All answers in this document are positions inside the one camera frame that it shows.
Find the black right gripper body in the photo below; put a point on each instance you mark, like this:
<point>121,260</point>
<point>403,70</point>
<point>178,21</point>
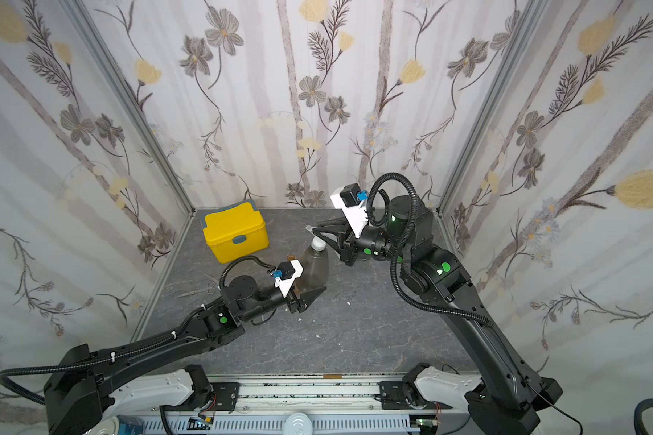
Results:
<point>347,248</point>

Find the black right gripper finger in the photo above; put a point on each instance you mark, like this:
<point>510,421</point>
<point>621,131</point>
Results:
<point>336,241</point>
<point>334,227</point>

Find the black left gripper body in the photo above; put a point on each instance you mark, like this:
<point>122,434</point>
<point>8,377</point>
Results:
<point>292,303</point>

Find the clear spray nozzle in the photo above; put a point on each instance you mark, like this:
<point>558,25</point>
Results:
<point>316,239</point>

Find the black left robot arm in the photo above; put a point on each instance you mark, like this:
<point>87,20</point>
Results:
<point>82,387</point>

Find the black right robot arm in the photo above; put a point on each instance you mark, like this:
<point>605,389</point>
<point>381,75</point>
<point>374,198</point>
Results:
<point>505,396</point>

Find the yellow plastic storage box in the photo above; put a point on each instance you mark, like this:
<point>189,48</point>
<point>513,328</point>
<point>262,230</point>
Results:
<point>236,231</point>

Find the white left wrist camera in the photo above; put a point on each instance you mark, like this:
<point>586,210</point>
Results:
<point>286,274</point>

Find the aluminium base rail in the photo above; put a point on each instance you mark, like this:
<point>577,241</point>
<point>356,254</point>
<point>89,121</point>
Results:
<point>300,404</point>

